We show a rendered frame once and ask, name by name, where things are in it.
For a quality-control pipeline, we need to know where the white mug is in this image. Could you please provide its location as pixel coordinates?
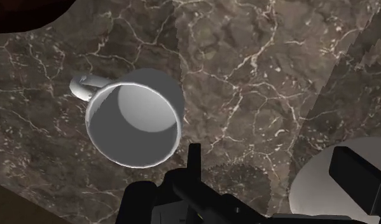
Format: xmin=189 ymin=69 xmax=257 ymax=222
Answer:
xmin=69 ymin=68 xmax=185 ymax=169

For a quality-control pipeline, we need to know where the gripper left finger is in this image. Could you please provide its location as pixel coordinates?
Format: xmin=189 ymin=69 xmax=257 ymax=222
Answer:
xmin=115 ymin=143 xmax=266 ymax=224

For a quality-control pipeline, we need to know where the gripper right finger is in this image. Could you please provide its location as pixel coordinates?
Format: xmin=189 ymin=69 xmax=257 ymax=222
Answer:
xmin=328 ymin=145 xmax=381 ymax=224

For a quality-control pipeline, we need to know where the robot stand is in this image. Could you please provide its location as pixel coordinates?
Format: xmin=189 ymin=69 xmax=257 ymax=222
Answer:
xmin=0 ymin=0 xmax=77 ymax=34

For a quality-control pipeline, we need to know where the white round plate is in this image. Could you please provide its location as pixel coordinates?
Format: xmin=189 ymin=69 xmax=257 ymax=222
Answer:
xmin=288 ymin=136 xmax=381 ymax=224

